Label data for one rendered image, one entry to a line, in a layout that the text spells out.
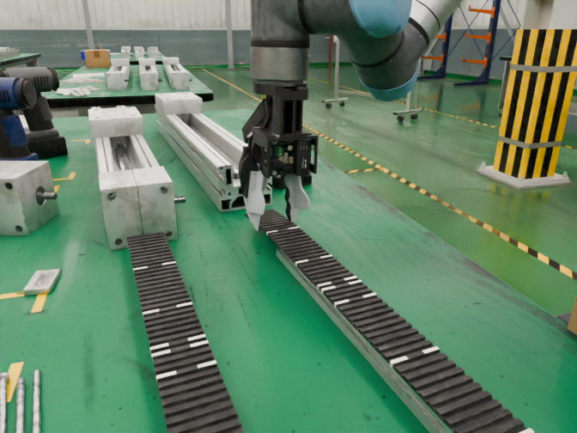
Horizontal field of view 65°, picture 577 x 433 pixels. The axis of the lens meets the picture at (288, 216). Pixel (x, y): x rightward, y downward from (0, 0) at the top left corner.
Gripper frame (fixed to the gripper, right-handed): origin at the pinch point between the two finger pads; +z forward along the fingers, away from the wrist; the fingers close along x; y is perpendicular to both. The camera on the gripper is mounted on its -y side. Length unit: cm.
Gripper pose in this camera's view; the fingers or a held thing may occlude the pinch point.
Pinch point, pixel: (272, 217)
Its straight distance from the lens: 69.1
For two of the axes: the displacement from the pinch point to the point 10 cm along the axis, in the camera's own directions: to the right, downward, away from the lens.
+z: -0.2, 9.3, 3.7
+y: 3.8, 3.5, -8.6
